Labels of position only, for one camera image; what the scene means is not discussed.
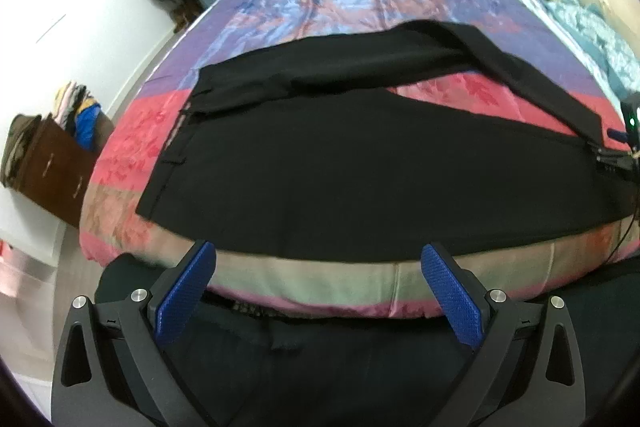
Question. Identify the pale pink cloth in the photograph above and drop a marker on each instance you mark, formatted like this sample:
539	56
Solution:
12	267

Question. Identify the brown wooden cabinet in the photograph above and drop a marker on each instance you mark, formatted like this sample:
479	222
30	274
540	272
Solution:
50	177

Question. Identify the olive green cloth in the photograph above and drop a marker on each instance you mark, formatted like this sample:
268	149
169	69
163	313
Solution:
17	147

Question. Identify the black pants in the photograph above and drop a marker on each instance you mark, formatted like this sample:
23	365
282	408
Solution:
350	167

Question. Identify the person's dark clothed legs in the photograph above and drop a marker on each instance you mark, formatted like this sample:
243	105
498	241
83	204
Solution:
325	372

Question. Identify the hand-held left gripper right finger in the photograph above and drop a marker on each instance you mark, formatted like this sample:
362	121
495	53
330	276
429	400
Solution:
452	297

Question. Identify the colourful floral satin bedspread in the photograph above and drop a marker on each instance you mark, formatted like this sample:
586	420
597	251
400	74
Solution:
300	7

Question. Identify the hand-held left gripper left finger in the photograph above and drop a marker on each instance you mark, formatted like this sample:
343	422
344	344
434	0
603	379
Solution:
182	302

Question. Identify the teal floral blanket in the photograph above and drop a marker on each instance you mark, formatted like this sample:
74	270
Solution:
575	12

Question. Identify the pile of colourful clothes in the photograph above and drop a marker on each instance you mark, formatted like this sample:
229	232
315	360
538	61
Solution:
80	117

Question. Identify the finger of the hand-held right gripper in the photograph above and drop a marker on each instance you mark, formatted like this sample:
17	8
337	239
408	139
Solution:
617	135
617	161

